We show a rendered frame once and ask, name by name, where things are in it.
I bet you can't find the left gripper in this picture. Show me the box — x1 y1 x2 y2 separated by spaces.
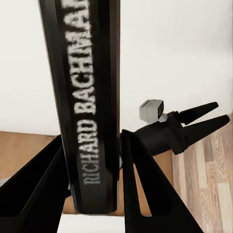
134 102 230 156

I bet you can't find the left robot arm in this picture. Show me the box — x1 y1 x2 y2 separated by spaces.
0 99 230 198

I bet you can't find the hardback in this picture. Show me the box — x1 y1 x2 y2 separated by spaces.
38 0 121 215

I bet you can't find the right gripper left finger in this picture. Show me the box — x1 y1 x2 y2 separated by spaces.
0 134 69 233

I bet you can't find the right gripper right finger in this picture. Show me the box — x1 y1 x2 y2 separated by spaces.
121 129 203 233

